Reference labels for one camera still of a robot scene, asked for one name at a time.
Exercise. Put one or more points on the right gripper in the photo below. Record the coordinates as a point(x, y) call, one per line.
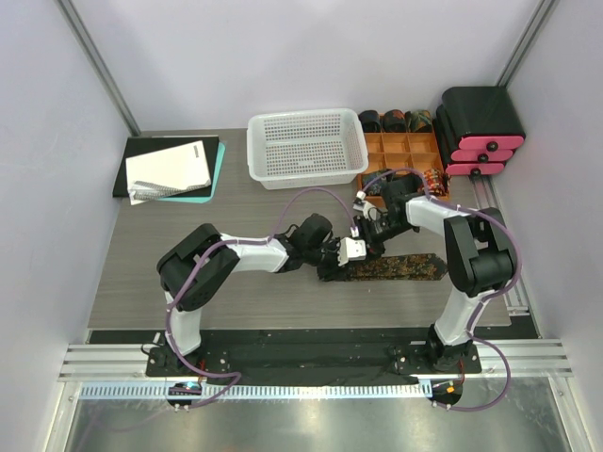
point(374, 249)

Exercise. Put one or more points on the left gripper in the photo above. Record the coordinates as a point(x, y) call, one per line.
point(335, 272)

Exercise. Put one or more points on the black key-pattern tie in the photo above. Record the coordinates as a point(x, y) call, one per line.
point(422, 267)

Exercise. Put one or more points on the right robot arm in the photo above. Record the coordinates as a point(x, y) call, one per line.
point(482, 257)

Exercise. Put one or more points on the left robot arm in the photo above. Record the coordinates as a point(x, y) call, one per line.
point(194, 270)

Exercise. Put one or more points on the rolled blue floral tie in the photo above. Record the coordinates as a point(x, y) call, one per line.
point(373, 183)

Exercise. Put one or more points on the rolled plain black tie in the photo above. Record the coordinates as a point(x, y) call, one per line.
point(408, 184)

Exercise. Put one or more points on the rolled red patterned tie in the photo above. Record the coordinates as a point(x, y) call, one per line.
point(437, 182)

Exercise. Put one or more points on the orange compartment tray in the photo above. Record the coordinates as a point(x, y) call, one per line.
point(402, 150)

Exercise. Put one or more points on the rolled black tie back-left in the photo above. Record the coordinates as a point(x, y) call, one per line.
point(370, 121)

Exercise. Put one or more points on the rolled orange-black tie back-middle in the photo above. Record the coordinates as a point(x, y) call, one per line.
point(393, 121)

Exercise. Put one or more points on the white plastic basket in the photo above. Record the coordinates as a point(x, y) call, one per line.
point(305, 148)

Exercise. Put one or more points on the rolled green tie back-right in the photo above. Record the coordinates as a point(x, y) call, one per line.
point(418, 121)

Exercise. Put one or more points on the black pink drawer unit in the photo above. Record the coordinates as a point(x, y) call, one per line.
point(477, 130)

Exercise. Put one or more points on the teal folder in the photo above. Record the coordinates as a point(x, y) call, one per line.
point(214, 152)

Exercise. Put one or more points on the white notebook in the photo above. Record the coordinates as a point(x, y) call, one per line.
point(180, 168)

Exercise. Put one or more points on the black folder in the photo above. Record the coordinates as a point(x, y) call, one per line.
point(142, 145)

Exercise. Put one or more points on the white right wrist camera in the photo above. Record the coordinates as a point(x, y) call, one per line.
point(361, 204)

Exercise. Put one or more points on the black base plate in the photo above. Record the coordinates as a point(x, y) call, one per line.
point(317, 357)

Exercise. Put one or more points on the white slotted cable duct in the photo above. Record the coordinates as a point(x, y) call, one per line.
point(171, 390)

